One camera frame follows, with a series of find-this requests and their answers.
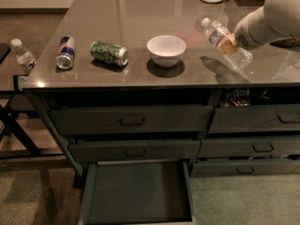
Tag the open bottom left drawer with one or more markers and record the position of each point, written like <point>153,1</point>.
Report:
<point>138,193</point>

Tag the dark side table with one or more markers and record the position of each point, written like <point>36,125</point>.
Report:
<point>11,76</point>

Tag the top right drawer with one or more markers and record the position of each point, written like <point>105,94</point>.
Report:
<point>256,118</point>

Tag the green soda can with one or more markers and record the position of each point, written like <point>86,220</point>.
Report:
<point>109,53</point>

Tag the middle right drawer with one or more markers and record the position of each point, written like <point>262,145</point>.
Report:
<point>250,146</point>

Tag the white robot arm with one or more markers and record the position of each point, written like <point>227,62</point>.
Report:
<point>274,20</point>

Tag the small bottle on side table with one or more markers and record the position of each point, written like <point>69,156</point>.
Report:
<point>24,57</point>

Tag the snack bag in drawer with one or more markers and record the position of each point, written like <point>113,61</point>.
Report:
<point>238,97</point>

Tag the white bowl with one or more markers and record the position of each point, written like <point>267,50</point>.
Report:
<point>166,51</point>

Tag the clear jar of snacks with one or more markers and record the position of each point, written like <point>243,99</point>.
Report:
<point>287,43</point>

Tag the clear plastic water bottle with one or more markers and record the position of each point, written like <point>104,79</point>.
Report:
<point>214,31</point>

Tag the blue silver energy drink can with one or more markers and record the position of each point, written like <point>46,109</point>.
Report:
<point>66,52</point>

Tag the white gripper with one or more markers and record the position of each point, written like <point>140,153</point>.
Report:
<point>249,35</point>

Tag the middle left drawer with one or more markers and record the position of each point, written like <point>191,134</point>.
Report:
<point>137,149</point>

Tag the top left drawer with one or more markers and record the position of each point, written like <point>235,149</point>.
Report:
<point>131,119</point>

